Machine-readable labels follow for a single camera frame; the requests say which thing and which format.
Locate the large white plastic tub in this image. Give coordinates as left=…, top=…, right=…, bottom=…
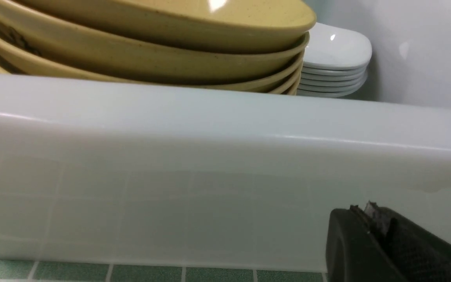
left=0, top=0, right=451, bottom=271

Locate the stack of yellow bowls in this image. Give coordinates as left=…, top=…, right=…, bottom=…
left=0, top=0, right=317, bottom=95

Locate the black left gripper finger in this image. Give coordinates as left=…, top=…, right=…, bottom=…
left=326, top=202, right=451, bottom=282

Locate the stack of white dishes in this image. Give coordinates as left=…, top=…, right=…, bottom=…
left=297, top=23, right=372, bottom=98

